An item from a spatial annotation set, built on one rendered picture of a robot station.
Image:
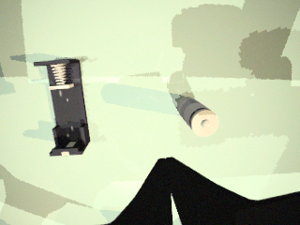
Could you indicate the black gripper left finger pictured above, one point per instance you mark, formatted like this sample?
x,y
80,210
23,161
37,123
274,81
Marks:
x,y
152,204

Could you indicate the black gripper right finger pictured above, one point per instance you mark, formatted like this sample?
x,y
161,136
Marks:
x,y
200,201

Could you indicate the white cylindrical battery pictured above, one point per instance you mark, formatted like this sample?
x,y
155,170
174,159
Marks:
x,y
199,118

